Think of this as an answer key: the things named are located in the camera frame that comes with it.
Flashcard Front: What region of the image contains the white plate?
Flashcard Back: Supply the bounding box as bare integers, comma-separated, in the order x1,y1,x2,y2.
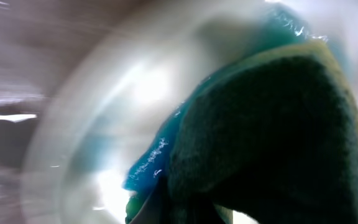
21,1,358,224

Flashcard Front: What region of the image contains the dark brown serving tray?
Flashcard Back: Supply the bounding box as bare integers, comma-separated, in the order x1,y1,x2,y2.
0,95,48,223

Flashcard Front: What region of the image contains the green yellow sponge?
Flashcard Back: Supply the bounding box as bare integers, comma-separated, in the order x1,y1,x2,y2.
124,39,358,224

